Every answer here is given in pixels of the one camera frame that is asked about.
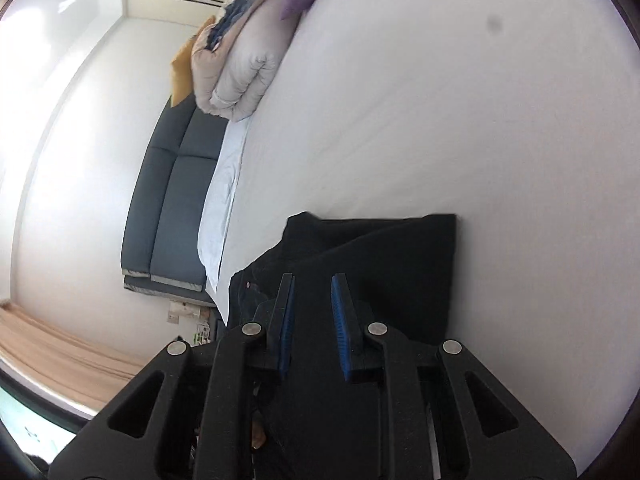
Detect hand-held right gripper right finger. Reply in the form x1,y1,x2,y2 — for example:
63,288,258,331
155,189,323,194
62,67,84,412
330,272,579,480

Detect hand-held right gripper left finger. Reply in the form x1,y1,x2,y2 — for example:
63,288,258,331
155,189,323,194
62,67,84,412
47,272,297,480

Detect black pants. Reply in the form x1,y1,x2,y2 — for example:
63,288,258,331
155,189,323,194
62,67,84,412
227,212,458,480

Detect white pillow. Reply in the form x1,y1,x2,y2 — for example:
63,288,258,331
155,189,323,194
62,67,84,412
196,115,252,297

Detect grey padded headboard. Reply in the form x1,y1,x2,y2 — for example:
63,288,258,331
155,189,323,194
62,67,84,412
120,94,232,307

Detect folded beige duvet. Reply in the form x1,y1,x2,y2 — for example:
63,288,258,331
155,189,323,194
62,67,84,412
191,0,302,124

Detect yellow pillow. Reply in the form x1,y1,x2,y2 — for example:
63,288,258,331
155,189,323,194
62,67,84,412
170,15,217,109

